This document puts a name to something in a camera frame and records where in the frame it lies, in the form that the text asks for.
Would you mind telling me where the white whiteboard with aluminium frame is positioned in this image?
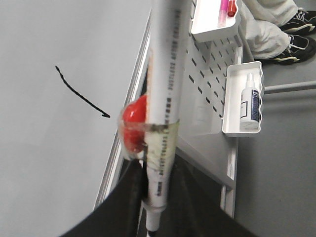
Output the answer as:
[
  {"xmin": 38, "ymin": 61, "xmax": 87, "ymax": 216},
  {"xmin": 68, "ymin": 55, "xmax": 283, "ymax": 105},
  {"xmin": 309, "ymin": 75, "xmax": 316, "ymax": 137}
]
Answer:
[{"xmin": 0, "ymin": 0, "xmax": 152, "ymax": 237}]

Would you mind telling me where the white lower plastic tray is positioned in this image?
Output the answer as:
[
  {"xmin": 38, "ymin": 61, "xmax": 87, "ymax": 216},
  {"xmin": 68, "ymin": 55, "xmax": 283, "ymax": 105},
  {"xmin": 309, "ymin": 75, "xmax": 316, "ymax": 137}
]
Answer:
[{"xmin": 222, "ymin": 61, "xmax": 264, "ymax": 137}]

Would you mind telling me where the white marker with red cap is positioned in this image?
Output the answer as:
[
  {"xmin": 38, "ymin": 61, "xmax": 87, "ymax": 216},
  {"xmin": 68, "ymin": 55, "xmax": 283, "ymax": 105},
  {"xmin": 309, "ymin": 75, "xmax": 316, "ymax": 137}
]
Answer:
[{"xmin": 227, "ymin": 0, "xmax": 237, "ymax": 17}]

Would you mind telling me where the white upper plastic tray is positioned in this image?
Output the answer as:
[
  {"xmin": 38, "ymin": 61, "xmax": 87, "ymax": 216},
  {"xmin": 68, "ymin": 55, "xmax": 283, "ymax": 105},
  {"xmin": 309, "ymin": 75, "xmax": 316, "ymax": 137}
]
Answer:
[{"xmin": 191, "ymin": 0, "xmax": 241, "ymax": 42}]

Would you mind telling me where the white spray bottle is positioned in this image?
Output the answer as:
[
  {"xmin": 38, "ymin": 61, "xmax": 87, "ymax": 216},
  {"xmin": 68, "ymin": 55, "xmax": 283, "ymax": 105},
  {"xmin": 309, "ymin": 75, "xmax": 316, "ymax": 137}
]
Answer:
[{"xmin": 239, "ymin": 73, "xmax": 260, "ymax": 130}]

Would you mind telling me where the pink marker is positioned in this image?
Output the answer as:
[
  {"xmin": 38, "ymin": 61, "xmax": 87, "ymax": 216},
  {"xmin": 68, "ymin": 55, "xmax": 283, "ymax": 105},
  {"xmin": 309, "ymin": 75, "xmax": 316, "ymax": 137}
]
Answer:
[{"xmin": 218, "ymin": 0, "xmax": 229, "ymax": 27}]

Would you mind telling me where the black sneaker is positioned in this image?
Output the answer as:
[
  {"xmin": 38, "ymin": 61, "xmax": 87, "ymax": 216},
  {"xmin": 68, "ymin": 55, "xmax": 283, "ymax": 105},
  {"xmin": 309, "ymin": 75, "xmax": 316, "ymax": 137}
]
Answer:
[
  {"xmin": 280, "ymin": 8, "xmax": 316, "ymax": 35},
  {"xmin": 268, "ymin": 35, "xmax": 316, "ymax": 65}
]

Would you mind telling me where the grey cart leg with caster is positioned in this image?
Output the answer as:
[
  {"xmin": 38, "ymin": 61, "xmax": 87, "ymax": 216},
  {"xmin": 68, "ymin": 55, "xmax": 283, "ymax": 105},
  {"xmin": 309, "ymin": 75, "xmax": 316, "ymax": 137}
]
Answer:
[{"xmin": 264, "ymin": 81, "xmax": 316, "ymax": 95}]

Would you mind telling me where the person in white trousers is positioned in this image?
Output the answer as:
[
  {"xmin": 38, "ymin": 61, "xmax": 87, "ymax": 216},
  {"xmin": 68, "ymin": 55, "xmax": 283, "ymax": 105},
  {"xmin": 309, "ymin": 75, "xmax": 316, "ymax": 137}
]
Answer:
[{"xmin": 240, "ymin": 0, "xmax": 298, "ymax": 60}]

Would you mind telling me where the black left sneaker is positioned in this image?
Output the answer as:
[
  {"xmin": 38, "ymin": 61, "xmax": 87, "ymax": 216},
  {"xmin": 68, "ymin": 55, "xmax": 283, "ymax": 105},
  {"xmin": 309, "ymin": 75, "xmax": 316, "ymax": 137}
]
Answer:
[{"xmin": 280, "ymin": 8, "xmax": 316, "ymax": 35}]

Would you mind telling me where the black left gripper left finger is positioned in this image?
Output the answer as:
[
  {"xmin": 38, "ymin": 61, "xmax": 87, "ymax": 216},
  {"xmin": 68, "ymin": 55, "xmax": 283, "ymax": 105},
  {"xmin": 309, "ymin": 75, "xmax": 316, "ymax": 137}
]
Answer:
[{"xmin": 62, "ymin": 160, "xmax": 144, "ymax": 237}]

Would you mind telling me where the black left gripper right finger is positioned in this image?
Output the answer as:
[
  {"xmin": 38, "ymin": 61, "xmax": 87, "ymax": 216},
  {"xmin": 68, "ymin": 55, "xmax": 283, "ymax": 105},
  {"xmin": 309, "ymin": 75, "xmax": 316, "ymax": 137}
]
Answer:
[{"xmin": 157, "ymin": 164, "xmax": 255, "ymax": 237}]

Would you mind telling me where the white perforated pegboard panel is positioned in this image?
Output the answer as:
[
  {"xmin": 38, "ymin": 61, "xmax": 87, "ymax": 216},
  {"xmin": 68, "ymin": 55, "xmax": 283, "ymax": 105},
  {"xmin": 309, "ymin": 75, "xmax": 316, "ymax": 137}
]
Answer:
[{"xmin": 178, "ymin": 0, "xmax": 243, "ymax": 177}]

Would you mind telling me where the white marker with black tip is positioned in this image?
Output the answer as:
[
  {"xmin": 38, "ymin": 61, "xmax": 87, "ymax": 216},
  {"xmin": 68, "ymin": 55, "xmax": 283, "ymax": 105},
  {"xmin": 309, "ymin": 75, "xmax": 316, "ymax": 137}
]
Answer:
[{"xmin": 144, "ymin": 0, "xmax": 192, "ymax": 237}]

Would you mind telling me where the black right sneaker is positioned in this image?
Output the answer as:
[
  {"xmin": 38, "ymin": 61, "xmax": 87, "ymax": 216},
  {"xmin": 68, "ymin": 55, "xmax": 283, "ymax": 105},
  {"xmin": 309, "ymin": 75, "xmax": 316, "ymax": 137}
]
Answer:
[{"xmin": 268, "ymin": 35, "xmax": 316, "ymax": 65}]

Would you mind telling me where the red round magnet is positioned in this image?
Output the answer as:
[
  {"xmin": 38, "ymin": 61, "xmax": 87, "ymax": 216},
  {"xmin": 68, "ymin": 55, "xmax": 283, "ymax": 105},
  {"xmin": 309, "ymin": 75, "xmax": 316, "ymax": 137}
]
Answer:
[{"xmin": 118, "ymin": 94, "xmax": 147, "ymax": 159}]

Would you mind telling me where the white plastic tray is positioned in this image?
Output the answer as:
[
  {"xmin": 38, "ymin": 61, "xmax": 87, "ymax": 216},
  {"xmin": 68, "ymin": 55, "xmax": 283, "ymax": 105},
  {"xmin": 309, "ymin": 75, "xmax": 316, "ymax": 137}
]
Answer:
[
  {"xmin": 191, "ymin": 0, "xmax": 241, "ymax": 42},
  {"xmin": 222, "ymin": 61, "xmax": 264, "ymax": 137}
]

